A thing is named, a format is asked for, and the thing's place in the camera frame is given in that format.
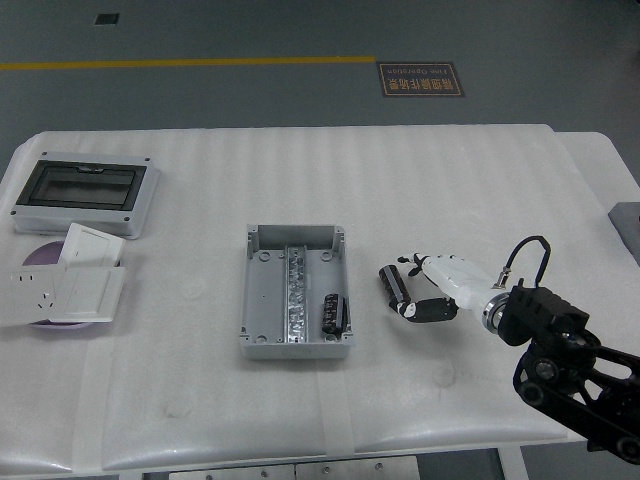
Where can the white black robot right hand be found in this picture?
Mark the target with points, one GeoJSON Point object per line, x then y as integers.
{"type": "Point", "coordinates": [460, 280]}

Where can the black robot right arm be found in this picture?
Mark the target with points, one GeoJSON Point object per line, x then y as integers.
{"type": "Point", "coordinates": [540, 310]}

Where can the open grey junction box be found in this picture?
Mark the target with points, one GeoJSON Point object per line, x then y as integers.
{"type": "Point", "coordinates": [265, 300]}

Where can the grey distribution box dark window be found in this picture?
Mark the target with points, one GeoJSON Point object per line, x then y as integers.
{"type": "Point", "coordinates": [75, 187]}

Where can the white foam mat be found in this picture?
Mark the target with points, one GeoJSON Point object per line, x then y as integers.
{"type": "Point", "coordinates": [450, 175]}

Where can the white table leg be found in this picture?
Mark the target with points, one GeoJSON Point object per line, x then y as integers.
{"type": "Point", "coordinates": [512, 467]}

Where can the dark floor sign orange text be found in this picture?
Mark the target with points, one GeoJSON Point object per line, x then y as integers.
{"type": "Point", "coordinates": [420, 80]}

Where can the grey metal plate with screws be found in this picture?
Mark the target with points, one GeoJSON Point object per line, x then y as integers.
{"type": "Point", "coordinates": [355, 470]}
{"type": "Point", "coordinates": [230, 472]}

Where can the yellow floor tape line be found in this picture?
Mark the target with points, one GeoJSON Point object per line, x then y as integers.
{"type": "Point", "coordinates": [200, 62]}

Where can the purple round plate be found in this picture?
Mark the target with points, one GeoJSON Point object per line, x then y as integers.
{"type": "Point", "coordinates": [42, 255]}

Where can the black floor hatch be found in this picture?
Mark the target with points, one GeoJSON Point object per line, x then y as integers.
{"type": "Point", "coordinates": [106, 19]}

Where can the silver metal mounting rail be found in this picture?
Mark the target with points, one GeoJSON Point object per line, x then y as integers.
{"type": "Point", "coordinates": [296, 300]}

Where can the white wall switch panel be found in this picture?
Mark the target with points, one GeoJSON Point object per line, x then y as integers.
{"type": "Point", "coordinates": [90, 245]}
{"type": "Point", "coordinates": [85, 295]}

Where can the white wall socket panel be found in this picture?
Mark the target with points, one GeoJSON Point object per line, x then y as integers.
{"type": "Point", "coordinates": [25, 295]}

